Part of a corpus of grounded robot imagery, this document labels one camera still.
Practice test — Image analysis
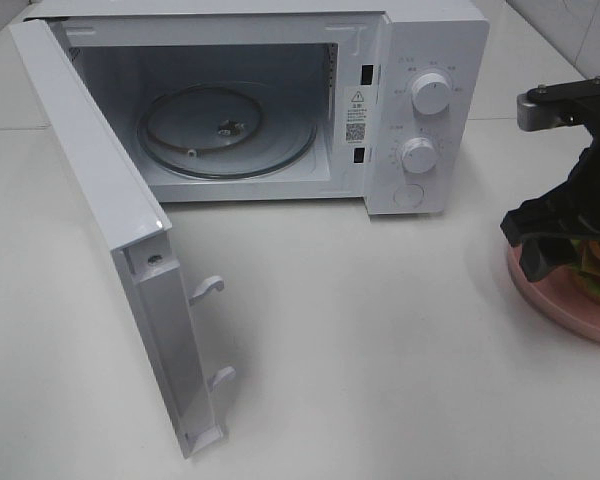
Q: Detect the white microwave oven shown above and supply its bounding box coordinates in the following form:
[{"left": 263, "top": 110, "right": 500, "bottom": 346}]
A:
[{"left": 20, "top": 1, "right": 489, "bottom": 215}]

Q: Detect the white timer knob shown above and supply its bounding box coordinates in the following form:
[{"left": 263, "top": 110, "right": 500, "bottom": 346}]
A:
[{"left": 400, "top": 137, "right": 438, "bottom": 174}]

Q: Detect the white microwave door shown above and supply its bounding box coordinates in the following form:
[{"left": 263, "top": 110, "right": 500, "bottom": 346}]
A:
[{"left": 10, "top": 20, "right": 235, "bottom": 457}]

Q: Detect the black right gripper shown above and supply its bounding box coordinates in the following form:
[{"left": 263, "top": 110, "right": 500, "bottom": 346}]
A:
[{"left": 501, "top": 132, "right": 600, "bottom": 283}]

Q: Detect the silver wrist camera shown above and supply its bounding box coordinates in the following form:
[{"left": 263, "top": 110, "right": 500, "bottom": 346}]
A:
[{"left": 516, "top": 93, "right": 571, "bottom": 132}]

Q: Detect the white power knob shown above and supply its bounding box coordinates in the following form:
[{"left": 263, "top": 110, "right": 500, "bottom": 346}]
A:
[{"left": 411, "top": 72, "right": 451, "bottom": 115}]

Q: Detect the glass microwave turntable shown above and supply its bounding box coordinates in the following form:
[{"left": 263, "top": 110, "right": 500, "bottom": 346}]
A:
[{"left": 137, "top": 82, "right": 318, "bottom": 180}]

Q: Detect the toy burger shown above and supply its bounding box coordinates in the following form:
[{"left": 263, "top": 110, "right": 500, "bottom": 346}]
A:
[{"left": 571, "top": 240, "right": 600, "bottom": 305}]

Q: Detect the pink plate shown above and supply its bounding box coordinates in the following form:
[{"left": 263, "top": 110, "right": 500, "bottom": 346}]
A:
[{"left": 506, "top": 247, "right": 600, "bottom": 343}]

